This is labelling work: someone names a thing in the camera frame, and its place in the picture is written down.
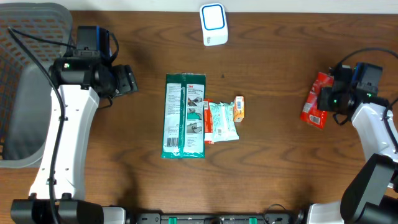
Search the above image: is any large red snack bag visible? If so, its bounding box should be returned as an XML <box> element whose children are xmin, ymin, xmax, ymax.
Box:
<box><xmin>300</xmin><ymin>72</ymin><xmax>334</xmax><ymax>129</ymax></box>

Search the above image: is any white green snack packet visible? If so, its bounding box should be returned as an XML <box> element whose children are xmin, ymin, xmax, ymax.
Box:
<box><xmin>162</xmin><ymin>73</ymin><xmax>206</xmax><ymax>159</ymax></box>

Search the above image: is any small orange snack packet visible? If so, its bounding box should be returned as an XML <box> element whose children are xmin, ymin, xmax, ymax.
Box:
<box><xmin>233</xmin><ymin>96</ymin><xmax>244</xmax><ymax>122</ymax></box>

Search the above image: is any light green snack packet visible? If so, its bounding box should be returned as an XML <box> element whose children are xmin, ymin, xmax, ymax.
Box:
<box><xmin>210</xmin><ymin>103</ymin><xmax>239</xmax><ymax>142</ymax></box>

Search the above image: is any small red snack packet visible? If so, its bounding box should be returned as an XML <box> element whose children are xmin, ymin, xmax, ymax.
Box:
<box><xmin>203</xmin><ymin>99</ymin><xmax>214</xmax><ymax>144</ymax></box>

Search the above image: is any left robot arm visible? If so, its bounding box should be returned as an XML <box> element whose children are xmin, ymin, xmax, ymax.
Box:
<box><xmin>11</xmin><ymin>26</ymin><xmax>138</xmax><ymax>224</ymax></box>

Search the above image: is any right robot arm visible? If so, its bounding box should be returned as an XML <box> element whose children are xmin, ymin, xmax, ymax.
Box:
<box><xmin>303</xmin><ymin>63</ymin><xmax>397</xmax><ymax>224</ymax></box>

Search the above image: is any white barcode scanner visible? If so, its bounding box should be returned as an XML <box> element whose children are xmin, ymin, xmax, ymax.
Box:
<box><xmin>199</xmin><ymin>2</ymin><xmax>228</xmax><ymax>47</ymax></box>

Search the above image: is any grey plastic mesh basket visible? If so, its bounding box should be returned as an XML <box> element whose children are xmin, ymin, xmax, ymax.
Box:
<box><xmin>1</xmin><ymin>2</ymin><xmax>73</xmax><ymax>169</ymax></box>

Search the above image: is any left black cable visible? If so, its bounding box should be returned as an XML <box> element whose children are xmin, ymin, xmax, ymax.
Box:
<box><xmin>7</xmin><ymin>26</ymin><xmax>121</xmax><ymax>224</ymax></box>

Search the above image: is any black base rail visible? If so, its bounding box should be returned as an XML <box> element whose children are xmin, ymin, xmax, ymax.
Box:
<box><xmin>134</xmin><ymin>210</ymin><xmax>307</xmax><ymax>224</ymax></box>

